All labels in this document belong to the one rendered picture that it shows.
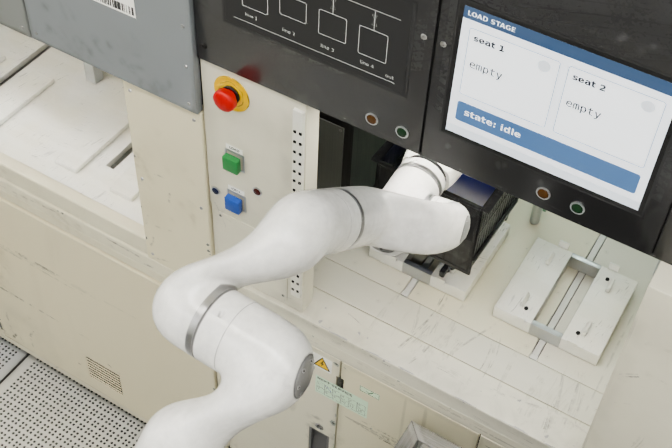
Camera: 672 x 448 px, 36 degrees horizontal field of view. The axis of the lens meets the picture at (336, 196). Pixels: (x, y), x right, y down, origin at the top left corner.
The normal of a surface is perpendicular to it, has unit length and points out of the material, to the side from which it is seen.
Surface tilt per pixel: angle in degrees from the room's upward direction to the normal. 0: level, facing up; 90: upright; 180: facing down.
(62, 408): 0
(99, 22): 90
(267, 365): 34
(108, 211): 0
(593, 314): 0
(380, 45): 90
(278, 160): 90
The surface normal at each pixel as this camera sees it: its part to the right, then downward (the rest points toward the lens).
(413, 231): 0.29, 0.25
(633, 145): -0.52, 0.61
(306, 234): 0.50, 0.02
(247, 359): -0.37, -0.12
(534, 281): 0.04, -0.69
